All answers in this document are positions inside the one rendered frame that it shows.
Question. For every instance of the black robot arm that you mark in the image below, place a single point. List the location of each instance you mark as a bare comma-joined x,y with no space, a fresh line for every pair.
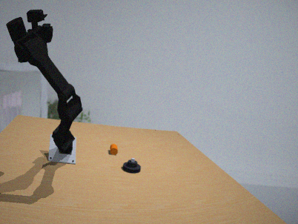
35,52

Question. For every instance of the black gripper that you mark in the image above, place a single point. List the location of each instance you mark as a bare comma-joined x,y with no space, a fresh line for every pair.
35,16

